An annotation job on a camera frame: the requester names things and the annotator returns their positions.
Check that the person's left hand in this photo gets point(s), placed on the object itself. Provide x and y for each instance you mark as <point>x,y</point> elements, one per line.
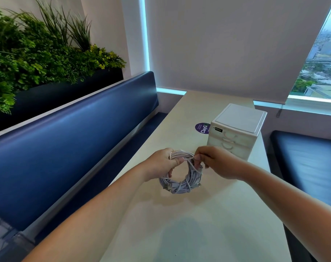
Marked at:
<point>158,163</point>

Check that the person's right hand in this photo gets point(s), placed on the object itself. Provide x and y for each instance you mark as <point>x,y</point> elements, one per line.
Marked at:
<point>225,163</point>

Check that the white mini drawer cabinet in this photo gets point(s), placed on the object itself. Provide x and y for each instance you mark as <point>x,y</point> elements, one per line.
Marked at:
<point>241,117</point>

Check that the person's left forearm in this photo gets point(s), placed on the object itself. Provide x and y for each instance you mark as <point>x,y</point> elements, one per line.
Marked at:
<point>81,221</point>

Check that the person's right forearm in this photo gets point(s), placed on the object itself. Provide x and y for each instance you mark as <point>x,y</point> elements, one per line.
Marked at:
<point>296,199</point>

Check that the black planter box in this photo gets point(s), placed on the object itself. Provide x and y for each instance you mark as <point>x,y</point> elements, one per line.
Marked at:
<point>67,92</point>

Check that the round purple sticker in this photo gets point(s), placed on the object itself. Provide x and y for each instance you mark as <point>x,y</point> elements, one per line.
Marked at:
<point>202,128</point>

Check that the white table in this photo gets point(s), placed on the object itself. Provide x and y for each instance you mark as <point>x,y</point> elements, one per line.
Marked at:
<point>195,229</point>

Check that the blue padded bench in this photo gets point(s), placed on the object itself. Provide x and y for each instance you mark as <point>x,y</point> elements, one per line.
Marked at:
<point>307,160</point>
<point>59,150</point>

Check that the white roller blind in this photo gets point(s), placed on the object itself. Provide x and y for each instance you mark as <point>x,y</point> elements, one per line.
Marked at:
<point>228,43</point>

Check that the glass window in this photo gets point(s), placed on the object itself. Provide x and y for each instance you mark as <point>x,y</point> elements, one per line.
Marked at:
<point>318,76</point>

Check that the green leafy plants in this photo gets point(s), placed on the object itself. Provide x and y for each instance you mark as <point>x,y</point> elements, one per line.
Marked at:
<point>31,60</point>

